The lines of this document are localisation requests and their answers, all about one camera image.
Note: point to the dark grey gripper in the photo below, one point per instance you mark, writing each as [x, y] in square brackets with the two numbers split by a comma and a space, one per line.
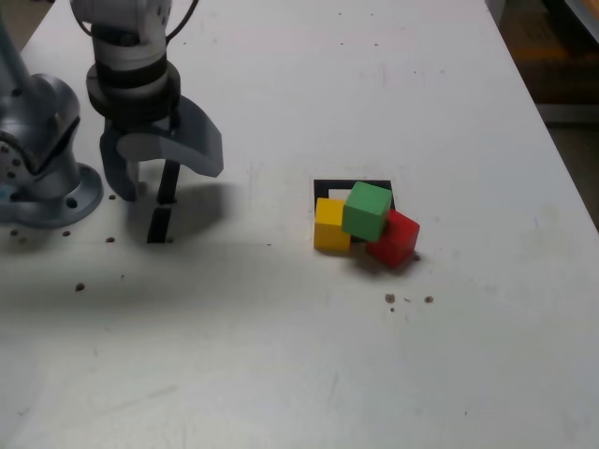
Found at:
[140, 127]

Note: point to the yellow cube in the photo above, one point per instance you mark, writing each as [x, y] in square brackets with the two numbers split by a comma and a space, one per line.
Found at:
[330, 229]

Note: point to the green cube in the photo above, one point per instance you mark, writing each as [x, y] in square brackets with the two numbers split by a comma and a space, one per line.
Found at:
[365, 212]

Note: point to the red cube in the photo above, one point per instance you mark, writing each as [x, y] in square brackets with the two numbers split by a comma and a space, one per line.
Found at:
[395, 241]

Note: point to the black tape square outline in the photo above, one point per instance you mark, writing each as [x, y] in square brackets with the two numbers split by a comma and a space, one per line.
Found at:
[327, 184]

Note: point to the black tape strip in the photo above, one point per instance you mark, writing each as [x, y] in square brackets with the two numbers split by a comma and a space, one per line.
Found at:
[159, 227]

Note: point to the brown wooden furniture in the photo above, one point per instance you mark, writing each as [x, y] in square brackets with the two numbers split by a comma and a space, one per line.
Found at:
[552, 47]

